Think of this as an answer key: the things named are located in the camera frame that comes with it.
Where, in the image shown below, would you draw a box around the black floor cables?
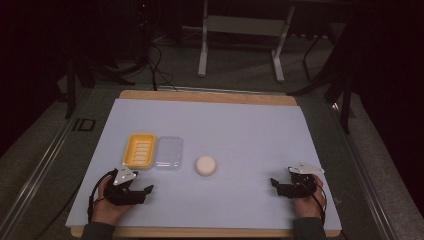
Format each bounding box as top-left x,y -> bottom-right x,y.
145,43 -> 178,92

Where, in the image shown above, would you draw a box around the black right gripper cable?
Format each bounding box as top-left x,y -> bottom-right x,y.
309,181 -> 328,225

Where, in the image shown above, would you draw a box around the white metal stand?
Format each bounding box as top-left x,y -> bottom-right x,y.
197,0 -> 297,84

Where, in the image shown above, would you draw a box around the white foam table mat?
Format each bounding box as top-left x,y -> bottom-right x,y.
65,97 -> 343,232

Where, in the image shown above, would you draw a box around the yellow soap dish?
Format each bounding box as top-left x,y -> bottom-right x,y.
122,132 -> 158,170

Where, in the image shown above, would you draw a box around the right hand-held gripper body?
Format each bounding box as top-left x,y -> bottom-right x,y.
279,161 -> 325,200

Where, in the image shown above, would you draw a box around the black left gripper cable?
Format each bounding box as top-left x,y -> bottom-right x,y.
86,169 -> 118,224

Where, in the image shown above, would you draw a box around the black chair legs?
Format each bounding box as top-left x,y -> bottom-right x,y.
286,33 -> 355,135

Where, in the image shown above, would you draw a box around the metal floor rail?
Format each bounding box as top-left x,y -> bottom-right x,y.
328,99 -> 398,240
0,87 -> 95,240

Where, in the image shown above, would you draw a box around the person's left hand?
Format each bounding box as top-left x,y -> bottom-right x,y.
91,175 -> 135,227

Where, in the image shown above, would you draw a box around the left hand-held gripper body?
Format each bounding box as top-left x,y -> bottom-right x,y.
103,166 -> 147,206

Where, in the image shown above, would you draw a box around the clear plastic soap dish lid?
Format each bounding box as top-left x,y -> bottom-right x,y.
153,135 -> 184,171

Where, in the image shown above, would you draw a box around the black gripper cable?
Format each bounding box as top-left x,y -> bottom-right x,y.
86,169 -> 118,224
309,181 -> 328,225

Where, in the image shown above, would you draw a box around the person's right hand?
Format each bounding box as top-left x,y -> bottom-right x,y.
292,174 -> 327,220

